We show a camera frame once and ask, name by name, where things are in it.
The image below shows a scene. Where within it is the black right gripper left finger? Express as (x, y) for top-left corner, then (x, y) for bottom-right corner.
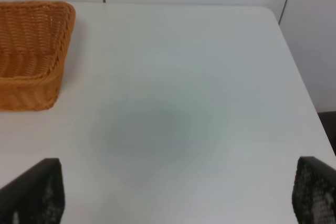
(1, 158), (65, 223)

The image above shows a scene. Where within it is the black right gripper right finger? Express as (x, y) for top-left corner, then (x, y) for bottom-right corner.
(292, 156), (335, 223)

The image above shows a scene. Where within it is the orange woven wicker basket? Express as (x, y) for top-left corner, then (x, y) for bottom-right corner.
(1, 1), (76, 111)

